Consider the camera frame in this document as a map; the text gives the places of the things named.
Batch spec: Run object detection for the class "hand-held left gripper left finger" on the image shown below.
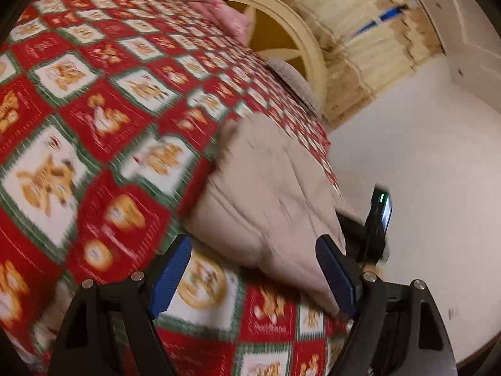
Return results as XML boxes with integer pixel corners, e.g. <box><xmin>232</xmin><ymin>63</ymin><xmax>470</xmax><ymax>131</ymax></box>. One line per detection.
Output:
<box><xmin>47</xmin><ymin>234</ymin><xmax>193</xmax><ymax>376</ymax></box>

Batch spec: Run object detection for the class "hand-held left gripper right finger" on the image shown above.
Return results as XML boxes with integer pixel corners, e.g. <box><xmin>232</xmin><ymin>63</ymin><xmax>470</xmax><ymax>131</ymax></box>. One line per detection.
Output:
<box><xmin>315</xmin><ymin>234</ymin><xmax>458</xmax><ymax>376</ymax></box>

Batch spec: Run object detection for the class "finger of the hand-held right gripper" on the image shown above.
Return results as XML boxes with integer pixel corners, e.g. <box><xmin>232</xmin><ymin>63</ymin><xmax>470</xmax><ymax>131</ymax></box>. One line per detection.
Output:
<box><xmin>337</xmin><ymin>209</ymin><xmax>368</xmax><ymax>262</ymax></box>

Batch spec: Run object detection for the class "beige quilted puffer jacket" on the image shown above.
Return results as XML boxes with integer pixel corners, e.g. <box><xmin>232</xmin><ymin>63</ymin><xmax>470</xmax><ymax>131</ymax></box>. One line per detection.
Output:
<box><xmin>183</xmin><ymin>119</ymin><xmax>367</xmax><ymax>318</ymax></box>

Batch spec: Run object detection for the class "striped pillow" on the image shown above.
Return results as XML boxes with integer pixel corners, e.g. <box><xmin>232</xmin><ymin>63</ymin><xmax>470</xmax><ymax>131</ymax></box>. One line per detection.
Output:
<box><xmin>266</xmin><ymin>58</ymin><xmax>324</xmax><ymax>119</ymax></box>

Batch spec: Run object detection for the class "red bear-print bedspread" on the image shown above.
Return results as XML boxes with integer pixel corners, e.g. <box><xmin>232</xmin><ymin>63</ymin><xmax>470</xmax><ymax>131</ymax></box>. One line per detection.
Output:
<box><xmin>0</xmin><ymin>0</ymin><xmax>353</xmax><ymax>376</ymax></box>

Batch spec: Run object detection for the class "blue window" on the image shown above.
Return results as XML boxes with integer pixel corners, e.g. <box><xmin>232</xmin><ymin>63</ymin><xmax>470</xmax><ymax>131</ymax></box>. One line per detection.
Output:
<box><xmin>350</xmin><ymin>5</ymin><xmax>408</xmax><ymax>38</ymax></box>

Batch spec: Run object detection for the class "cream wooden headboard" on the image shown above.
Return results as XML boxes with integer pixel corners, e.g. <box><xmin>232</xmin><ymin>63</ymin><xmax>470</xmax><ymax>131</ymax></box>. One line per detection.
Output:
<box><xmin>188</xmin><ymin>0</ymin><xmax>328</xmax><ymax>117</ymax></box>

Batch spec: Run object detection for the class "pink pillow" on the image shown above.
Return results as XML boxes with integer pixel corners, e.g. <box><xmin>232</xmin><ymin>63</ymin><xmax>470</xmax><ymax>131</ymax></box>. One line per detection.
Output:
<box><xmin>157</xmin><ymin>0</ymin><xmax>253</xmax><ymax>44</ymax></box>

